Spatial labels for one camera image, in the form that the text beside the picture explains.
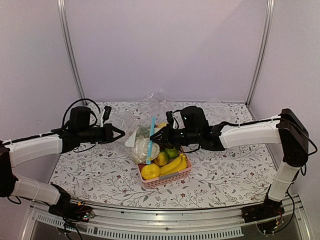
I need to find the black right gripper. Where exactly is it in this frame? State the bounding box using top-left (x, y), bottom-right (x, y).
top-left (149, 123), bottom-right (200, 151)

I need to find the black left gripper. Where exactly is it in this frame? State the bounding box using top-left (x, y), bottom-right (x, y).
top-left (78, 123), bottom-right (125, 145)

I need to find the clear zip top bag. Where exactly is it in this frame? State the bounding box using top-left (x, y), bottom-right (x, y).
top-left (123, 111), bottom-right (160, 165)

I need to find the white toy cauliflower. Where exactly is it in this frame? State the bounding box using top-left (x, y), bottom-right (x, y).
top-left (130, 138), bottom-right (160, 164)

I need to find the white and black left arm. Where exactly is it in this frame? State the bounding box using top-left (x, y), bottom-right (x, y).
top-left (0, 106), bottom-right (125, 217)

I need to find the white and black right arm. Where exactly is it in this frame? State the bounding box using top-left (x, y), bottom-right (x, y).
top-left (149, 106), bottom-right (311, 218)

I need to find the crumpled clear plastic bag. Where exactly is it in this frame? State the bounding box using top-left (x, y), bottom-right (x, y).
top-left (146, 89), bottom-right (174, 106)

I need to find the green toy pear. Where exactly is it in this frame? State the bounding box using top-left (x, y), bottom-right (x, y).
top-left (164, 148), bottom-right (179, 160)

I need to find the yellow green toy mango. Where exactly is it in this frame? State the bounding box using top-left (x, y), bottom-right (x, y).
top-left (153, 151), bottom-right (169, 167)

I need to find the yellow toy banana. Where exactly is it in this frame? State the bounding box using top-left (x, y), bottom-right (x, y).
top-left (160, 154), bottom-right (187, 176)

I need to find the yellow toy lemon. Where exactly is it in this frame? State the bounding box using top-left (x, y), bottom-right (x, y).
top-left (141, 163), bottom-right (161, 181)

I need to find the pink perforated plastic basket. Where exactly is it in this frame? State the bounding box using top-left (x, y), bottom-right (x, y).
top-left (137, 153), bottom-right (192, 189)

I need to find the floral patterned table mat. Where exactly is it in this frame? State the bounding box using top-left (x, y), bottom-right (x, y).
top-left (50, 100), bottom-right (277, 209)

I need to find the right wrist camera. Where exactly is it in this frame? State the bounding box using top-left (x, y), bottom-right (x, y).
top-left (165, 111), bottom-right (174, 124)

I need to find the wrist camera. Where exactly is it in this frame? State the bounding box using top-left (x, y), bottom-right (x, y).
top-left (102, 105), bottom-right (112, 121)
top-left (165, 111), bottom-right (174, 124)

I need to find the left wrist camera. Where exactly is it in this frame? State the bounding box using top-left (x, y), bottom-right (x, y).
top-left (102, 105), bottom-right (112, 121)

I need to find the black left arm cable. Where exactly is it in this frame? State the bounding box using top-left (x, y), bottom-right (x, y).
top-left (61, 98), bottom-right (102, 126)

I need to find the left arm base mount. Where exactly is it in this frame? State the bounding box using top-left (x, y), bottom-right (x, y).
top-left (48, 184), bottom-right (95, 223)

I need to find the aluminium front frame rail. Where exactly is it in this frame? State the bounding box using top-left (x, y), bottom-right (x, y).
top-left (20, 194), bottom-right (313, 240)

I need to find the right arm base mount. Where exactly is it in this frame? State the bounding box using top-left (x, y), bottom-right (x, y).
top-left (241, 191), bottom-right (285, 235)

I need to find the aluminium left corner post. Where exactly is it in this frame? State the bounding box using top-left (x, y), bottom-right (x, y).
top-left (56, 0), bottom-right (86, 99)

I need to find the aluminium corner post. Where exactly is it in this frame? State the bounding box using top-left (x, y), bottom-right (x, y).
top-left (245, 0), bottom-right (275, 108)
top-left (56, 0), bottom-right (86, 99)

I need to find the aluminium right corner post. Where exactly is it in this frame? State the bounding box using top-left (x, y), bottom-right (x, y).
top-left (245, 0), bottom-right (275, 108)

